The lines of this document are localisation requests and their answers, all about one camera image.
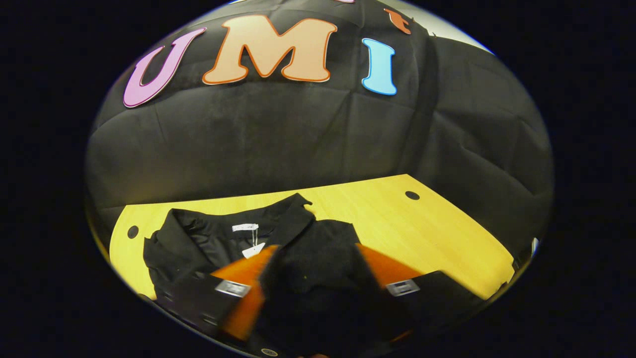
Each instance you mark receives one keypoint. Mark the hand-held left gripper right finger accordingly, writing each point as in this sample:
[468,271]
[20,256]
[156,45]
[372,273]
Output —
[437,298]

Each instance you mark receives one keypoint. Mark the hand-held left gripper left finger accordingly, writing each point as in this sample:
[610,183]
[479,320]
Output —
[198,303]

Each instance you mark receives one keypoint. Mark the black backdrop cloth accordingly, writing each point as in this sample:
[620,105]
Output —
[273,139]

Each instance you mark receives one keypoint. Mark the black collared button shirt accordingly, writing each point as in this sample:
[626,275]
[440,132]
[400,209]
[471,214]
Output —
[318,278]

